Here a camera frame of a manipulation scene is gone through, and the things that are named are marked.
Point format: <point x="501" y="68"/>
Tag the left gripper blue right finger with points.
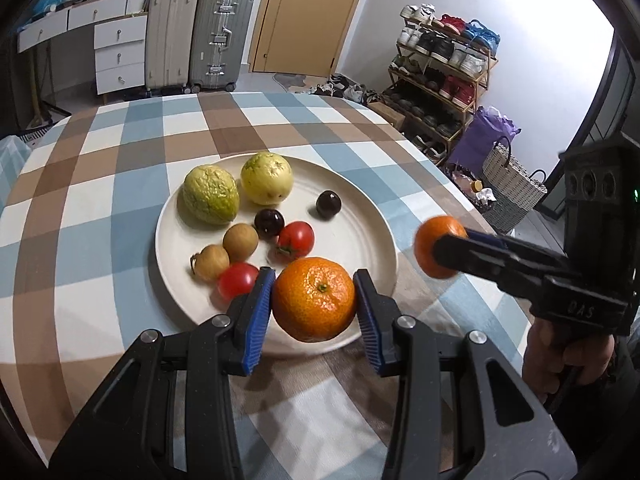
<point x="502" y="430"/>

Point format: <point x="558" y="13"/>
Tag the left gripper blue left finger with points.
<point x="164" y="410"/>

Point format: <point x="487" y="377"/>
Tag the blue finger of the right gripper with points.
<point x="512" y="264"/>

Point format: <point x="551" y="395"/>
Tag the dark plum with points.
<point x="269" y="223"/>
<point x="328" y="204"/>

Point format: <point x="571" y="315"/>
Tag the brown kiwi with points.
<point x="210" y="263"/>
<point x="240" y="242"/>

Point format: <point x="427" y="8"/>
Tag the orange mandarin front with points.
<point x="313" y="299"/>

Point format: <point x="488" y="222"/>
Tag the red tomato front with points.
<point x="237" y="280"/>

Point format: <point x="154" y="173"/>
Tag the red tomato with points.
<point x="237" y="280"/>
<point x="296" y="240"/>

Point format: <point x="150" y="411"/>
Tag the red tomato back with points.
<point x="296" y="240"/>

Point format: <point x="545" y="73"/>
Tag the dark plum front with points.
<point x="269" y="223"/>

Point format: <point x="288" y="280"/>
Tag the smooth yellow guava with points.
<point x="267" y="178"/>

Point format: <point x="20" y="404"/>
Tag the wrinkled green guava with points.
<point x="210" y="194"/>

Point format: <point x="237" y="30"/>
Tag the right hand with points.
<point x="545" y="358"/>

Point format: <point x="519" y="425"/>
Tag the woven basket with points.
<point x="516" y="190"/>

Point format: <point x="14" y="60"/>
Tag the purple bag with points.
<point x="488" y="126"/>

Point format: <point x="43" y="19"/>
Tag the wooden shoe rack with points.
<point x="441" y="70"/>

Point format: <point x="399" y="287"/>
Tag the wooden door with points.
<point x="300" y="36"/>

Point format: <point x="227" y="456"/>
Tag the silver suitcase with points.
<point x="218" y="41"/>

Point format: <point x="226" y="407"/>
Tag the beige suitcase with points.
<point x="168" y="43"/>

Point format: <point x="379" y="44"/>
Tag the white drawer desk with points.
<point x="97" y="44"/>

